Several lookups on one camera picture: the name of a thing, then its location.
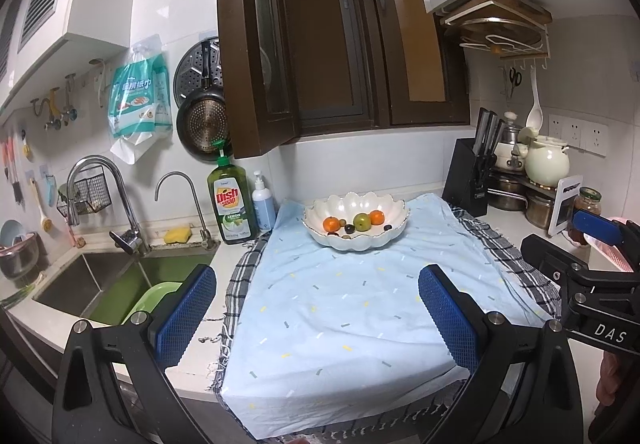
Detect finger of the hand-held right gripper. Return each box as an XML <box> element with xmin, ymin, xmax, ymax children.
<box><xmin>572</xmin><ymin>210</ymin><xmax>640</xmax><ymax>275</ymax></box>
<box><xmin>520</xmin><ymin>234</ymin><xmax>591</xmax><ymax>292</ymax></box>

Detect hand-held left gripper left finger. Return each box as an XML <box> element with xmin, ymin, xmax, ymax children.
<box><xmin>52</xmin><ymin>264</ymin><xmax>218</xmax><ymax>444</ymax></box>

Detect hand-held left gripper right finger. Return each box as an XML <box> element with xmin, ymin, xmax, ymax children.
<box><xmin>417</xmin><ymin>264</ymin><xmax>586</xmax><ymax>444</ymax></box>

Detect white scalloped bowl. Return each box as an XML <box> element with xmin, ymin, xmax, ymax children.
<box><xmin>301</xmin><ymin>192</ymin><xmax>411</xmax><ymax>253</ymax></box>

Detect person's right hand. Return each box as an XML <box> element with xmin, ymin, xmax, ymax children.
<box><xmin>597</xmin><ymin>353</ymin><xmax>621</xmax><ymax>402</ymax></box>

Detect glass sauce jar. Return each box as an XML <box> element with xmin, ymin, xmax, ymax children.
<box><xmin>567</xmin><ymin>187</ymin><xmax>603</xmax><ymax>249</ymax></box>

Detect pink ribbed plastic item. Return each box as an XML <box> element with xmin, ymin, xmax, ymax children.
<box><xmin>582</xmin><ymin>216</ymin><xmax>638</xmax><ymax>272</ymax></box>

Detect white slicer board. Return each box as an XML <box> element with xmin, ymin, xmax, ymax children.
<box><xmin>547</xmin><ymin>174</ymin><xmax>584</xmax><ymax>235</ymax></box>

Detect green plastic basin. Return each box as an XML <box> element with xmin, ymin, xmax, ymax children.
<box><xmin>121</xmin><ymin>281</ymin><xmax>183</xmax><ymax>325</ymax></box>

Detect plaid fringed cloth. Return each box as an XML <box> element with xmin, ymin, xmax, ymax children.
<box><xmin>210</xmin><ymin>204</ymin><xmax>563</xmax><ymax>442</ymax></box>

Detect cream ceramic teapot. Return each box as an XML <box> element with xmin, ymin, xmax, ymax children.
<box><xmin>520</xmin><ymin>135</ymin><xmax>571</xmax><ymax>187</ymax></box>

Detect light blue patterned cloth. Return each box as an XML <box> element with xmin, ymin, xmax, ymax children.
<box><xmin>217</xmin><ymin>194</ymin><xmax>548</xmax><ymax>440</ymax></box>

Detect thin gooseneck faucet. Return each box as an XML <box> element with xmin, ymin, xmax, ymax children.
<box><xmin>154</xmin><ymin>172</ymin><xmax>221</xmax><ymax>252</ymax></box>

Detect black knife block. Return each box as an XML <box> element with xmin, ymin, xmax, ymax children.
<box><xmin>442</xmin><ymin>138</ymin><xmax>493</xmax><ymax>218</ymax></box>

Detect stainless steel sink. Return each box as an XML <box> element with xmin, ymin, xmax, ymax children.
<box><xmin>32</xmin><ymin>249</ymin><xmax>218</xmax><ymax>327</ymax></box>

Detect steel pots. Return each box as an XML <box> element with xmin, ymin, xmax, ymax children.
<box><xmin>492</xmin><ymin>111</ymin><xmax>528</xmax><ymax>172</ymax></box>

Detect green dish soap bottle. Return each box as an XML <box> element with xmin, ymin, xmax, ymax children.
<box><xmin>207</xmin><ymin>140</ymin><xmax>260</xmax><ymax>245</ymax></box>

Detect tall chrome faucet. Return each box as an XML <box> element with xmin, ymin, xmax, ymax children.
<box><xmin>66</xmin><ymin>155</ymin><xmax>151</xmax><ymax>255</ymax></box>

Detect white ladle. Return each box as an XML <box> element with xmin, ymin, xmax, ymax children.
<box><xmin>525</xmin><ymin>68</ymin><xmax>545</xmax><ymax>129</ymax></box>

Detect white pump bottle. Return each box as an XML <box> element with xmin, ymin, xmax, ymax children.
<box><xmin>251</xmin><ymin>170</ymin><xmax>277</xmax><ymax>231</ymax></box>

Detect kitchen knife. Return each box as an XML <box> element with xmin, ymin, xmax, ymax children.
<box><xmin>482</xmin><ymin>113</ymin><xmax>507</xmax><ymax>159</ymax></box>
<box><xmin>472</xmin><ymin>108</ymin><xmax>496</xmax><ymax>159</ymax></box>

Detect dish brush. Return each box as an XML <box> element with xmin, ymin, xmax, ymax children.
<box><xmin>27</xmin><ymin>179</ymin><xmax>56</xmax><ymax>232</ymax></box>

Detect steel bowl pink rim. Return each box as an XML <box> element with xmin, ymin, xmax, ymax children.
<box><xmin>0</xmin><ymin>231</ymin><xmax>41</xmax><ymax>279</ymax></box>

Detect black frying pan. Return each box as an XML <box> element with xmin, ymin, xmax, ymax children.
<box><xmin>176</xmin><ymin>41</ymin><xmax>231</xmax><ymax>162</ymax></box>

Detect light blue plate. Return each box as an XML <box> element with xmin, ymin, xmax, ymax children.
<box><xmin>0</xmin><ymin>220</ymin><xmax>26</xmax><ymax>249</ymax></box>

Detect hanging paper towel pack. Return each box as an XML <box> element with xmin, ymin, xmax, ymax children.
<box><xmin>107</xmin><ymin>34</ymin><xmax>173</xmax><ymax>165</ymax></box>

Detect hanging pink utensils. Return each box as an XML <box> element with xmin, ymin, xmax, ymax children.
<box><xmin>0</xmin><ymin>136</ymin><xmax>26</xmax><ymax>205</ymax></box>

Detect wooden cutting board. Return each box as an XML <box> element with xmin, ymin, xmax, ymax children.
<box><xmin>440</xmin><ymin>0</ymin><xmax>553</xmax><ymax>42</ymax></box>

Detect round metal steamer plate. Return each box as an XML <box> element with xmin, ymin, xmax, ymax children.
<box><xmin>173</xmin><ymin>36</ymin><xmax>223</xmax><ymax>109</ymax></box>

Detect brown wooden window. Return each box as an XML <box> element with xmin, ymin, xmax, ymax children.
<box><xmin>215</xmin><ymin>0</ymin><xmax>471</xmax><ymax>159</ymax></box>

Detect white wall socket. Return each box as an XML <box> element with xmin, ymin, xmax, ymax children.
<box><xmin>580</xmin><ymin>121</ymin><xmax>610</xmax><ymax>157</ymax></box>
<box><xmin>548</xmin><ymin>114</ymin><xmax>583</xmax><ymax>149</ymax></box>

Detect black wire basket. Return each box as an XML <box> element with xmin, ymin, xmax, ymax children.
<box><xmin>56</xmin><ymin>166</ymin><xmax>111</xmax><ymax>217</ymax></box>

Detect light blue wall holder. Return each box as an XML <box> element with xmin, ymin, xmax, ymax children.
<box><xmin>40</xmin><ymin>166</ymin><xmax>58</xmax><ymax>205</ymax></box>

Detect white wall rack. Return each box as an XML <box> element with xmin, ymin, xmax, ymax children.
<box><xmin>460</xmin><ymin>26</ymin><xmax>551</xmax><ymax>69</ymax></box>

